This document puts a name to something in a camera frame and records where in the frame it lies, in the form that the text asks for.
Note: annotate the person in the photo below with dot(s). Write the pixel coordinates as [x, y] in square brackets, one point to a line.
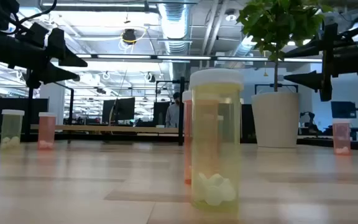
[173, 116]

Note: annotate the small green pill bottle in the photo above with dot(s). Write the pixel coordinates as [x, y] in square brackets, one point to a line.
[12, 130]

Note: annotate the pink pill bottle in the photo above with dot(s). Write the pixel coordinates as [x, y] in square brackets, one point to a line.
[47, 132]
[187, 140]
[341, 137]

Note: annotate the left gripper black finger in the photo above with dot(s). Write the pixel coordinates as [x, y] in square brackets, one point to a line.
[54, 73]
[61, 53]

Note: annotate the black background robot arm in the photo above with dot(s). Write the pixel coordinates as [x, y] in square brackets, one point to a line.
[311, 124]

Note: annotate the long ceiling light strip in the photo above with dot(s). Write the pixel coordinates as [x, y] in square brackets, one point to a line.
[182, 57]

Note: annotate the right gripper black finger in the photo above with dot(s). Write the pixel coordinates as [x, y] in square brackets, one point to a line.
[311, 80]
[314, 48]

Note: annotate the silver ceiling air duct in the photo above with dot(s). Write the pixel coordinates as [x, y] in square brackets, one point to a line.
[174, 25]

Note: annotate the green leafy potted tree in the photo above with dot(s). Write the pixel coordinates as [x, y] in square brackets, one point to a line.
[275, 21]

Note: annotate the large yellow-green pill bottle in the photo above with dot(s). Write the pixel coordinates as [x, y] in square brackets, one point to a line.
[216, 140]

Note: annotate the black ceiling spotlight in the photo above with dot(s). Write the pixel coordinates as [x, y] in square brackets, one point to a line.
[151, 77]

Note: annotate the blue-lit computer monitor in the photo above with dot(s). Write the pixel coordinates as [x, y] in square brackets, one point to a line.
[343, 109]

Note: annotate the black ceiling camera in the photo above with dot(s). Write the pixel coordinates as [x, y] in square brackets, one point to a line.
[129, 35]

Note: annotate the black computer monitor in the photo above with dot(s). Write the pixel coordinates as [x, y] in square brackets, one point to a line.
[161, 113]
[123, 109]

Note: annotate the wooden shelf board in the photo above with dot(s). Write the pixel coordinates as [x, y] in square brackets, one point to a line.
[104, 128]

